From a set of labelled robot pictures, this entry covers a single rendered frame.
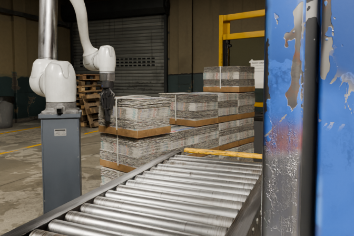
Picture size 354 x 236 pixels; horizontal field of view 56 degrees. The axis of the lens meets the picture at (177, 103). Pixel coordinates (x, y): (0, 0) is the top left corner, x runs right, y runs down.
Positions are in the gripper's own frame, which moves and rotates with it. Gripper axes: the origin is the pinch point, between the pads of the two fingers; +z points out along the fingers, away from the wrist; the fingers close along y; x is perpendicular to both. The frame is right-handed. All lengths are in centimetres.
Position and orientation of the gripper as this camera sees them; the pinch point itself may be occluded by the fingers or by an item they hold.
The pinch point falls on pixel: (107, 115)
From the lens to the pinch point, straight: 206.9
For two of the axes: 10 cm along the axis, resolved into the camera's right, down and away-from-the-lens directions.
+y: -7.6, -0.5, 6.4
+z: 0.0, 10.0, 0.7
